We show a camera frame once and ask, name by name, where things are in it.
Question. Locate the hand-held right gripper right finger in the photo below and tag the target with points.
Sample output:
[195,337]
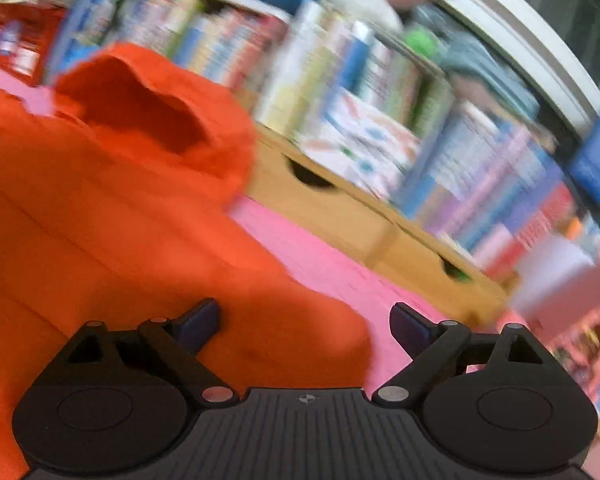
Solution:
[408,329]

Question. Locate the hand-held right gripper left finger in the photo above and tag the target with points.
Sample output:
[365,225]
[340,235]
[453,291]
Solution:
[200,321]

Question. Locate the orange down jacket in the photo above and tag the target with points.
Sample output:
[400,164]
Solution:
[105,210]

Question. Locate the pink bed sheet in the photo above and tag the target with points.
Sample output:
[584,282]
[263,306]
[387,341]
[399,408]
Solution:
[325,280]

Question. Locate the wooden desktop drawer shelf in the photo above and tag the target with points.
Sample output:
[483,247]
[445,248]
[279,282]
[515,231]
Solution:
[340,210]

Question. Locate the white container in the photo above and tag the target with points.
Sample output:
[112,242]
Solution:
[550,272]

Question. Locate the row of upright books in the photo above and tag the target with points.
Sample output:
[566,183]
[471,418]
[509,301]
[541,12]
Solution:
[485,180]

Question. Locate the white colourful printed box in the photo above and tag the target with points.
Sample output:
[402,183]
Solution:
[362,142]

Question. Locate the blue book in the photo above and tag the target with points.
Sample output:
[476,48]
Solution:
[597,157]

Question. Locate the row of leaning books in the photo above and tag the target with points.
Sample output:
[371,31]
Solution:
[190,25]

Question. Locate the red basket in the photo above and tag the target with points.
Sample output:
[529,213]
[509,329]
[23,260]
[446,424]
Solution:
[15,42]

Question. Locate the white window frame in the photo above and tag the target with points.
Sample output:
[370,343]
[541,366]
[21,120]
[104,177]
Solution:
[530,35]

